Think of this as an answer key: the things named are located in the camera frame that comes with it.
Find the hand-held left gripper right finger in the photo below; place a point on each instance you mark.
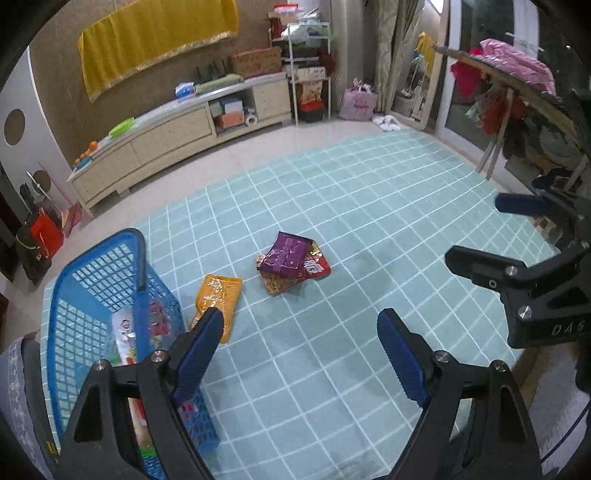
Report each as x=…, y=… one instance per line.
x=401, y=360

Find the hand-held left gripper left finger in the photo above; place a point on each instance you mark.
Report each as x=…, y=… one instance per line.
x=198, y=355

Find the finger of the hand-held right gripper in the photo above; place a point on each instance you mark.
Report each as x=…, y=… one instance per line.
x=517, y=203
x=485, y=272

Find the orange snack packet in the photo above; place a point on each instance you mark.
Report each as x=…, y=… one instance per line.
x=219, y=295

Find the white packet with food picture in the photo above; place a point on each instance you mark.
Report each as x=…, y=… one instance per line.
x=123, y=330

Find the brown biscuit packet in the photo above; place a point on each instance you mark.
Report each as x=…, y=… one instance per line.
x=277, y=286

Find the small red snack packet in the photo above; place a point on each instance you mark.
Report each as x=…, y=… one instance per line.
x=316, y=267

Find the blue plastic basket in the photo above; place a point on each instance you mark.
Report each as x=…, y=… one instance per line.
x=83, y=295

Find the purple snack packet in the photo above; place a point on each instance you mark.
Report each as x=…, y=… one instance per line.
x=284, y=256

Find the wooden clothes rack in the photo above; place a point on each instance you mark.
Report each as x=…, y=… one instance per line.
x=496, y=138

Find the dark hanging clothes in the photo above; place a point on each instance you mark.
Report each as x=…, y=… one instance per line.
x=540, y=134

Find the teal grid rug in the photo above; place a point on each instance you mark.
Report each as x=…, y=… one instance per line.
x=369, y=207

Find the pink cloth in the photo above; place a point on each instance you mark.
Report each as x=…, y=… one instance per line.
x=512, y=60

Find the white slipper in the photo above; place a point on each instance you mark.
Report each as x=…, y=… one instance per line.
x=393, y=124
x=379, y=121

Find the standing mirror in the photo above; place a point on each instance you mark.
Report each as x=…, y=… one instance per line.
x=425, y=78

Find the person's left leg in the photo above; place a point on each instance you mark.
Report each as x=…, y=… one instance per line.
x=23, y=392

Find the pink tote bag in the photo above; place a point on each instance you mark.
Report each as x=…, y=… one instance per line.
x=358, y=104

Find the pink red paper bag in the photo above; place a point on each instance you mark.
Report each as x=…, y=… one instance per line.
x=70, y=217

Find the black bag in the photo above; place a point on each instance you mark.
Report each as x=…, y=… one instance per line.
x=32, y=263

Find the long beige tv cabinet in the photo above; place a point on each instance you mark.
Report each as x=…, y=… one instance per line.
x=175, y=134

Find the small blue dish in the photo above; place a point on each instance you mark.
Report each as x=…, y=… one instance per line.
x=83, y=161

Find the red black box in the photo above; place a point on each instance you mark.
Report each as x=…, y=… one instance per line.
x=310, y=111

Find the oranges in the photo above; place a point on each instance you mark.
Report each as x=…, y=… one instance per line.
x=92, y=146

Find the printed snack box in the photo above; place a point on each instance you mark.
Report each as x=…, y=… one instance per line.
x=310, y=92

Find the dark red cloth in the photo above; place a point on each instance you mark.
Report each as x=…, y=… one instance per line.
x=328, y=62

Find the orange box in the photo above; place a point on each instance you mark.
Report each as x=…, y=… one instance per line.
x=231, y=121

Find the green plate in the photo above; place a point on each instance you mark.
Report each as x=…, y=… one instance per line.
x=121, y=127

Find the white tape roll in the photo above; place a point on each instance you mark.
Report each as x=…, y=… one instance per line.
x=251, y=120

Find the grey green box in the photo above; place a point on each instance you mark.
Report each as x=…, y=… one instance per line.
x=214, y=110

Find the blue white box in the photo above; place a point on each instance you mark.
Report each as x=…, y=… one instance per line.
x=232, y=107

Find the white metal rack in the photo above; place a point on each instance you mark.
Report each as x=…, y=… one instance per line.
x=292, y=69

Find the blue tissue box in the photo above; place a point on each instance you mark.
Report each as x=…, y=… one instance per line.
x=184, y=90

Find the green cushion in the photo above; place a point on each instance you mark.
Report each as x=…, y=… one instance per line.
x=219, y=83

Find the white plastic bag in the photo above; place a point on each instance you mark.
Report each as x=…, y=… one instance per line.
x=295, y=31

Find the brown cardboard box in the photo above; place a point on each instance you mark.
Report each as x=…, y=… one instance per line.
x=256, y=62

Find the yellow cloth with fringe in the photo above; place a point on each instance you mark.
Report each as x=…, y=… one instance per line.
x=157, y=37

